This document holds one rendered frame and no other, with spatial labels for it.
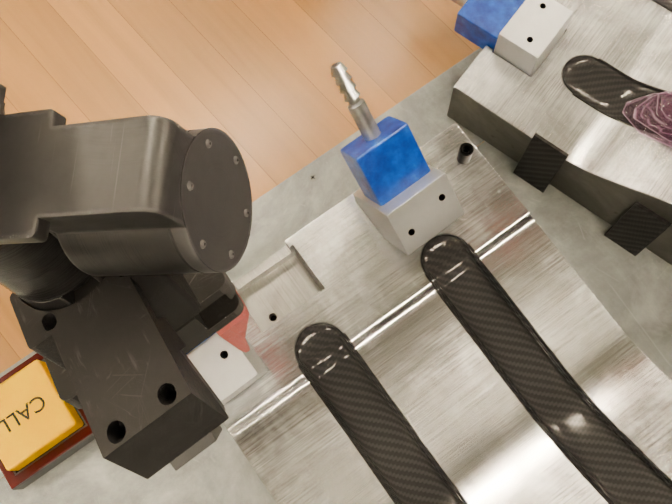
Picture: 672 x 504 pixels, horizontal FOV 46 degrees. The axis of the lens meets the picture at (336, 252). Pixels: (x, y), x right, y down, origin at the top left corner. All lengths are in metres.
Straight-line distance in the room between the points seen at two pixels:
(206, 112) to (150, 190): 0.43
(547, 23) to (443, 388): 0.29
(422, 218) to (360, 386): 0.12
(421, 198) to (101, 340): 0.25
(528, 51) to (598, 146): 0.09
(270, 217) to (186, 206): 0.37
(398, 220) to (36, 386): 0.30
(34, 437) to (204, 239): 0.36
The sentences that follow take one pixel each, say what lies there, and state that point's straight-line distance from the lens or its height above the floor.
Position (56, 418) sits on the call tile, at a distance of 0.63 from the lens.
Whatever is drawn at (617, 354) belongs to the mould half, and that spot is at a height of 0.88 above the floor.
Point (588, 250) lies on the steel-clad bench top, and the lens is 0.68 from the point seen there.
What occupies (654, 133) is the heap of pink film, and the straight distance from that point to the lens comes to 0.64.
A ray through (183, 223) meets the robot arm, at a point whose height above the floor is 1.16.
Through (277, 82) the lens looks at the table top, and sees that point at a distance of 0.71.
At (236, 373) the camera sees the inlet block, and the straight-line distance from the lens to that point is 0.49.
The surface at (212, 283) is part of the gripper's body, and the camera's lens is 0.40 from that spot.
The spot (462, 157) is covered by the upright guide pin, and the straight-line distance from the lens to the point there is 0.57.
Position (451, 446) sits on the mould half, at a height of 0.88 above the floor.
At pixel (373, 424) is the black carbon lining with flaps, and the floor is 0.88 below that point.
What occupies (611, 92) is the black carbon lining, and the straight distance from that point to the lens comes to 0.67.
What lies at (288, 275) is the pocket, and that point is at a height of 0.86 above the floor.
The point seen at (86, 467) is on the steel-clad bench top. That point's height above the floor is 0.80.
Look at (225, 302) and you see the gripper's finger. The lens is 0.42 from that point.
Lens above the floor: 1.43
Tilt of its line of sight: 75 degrees down
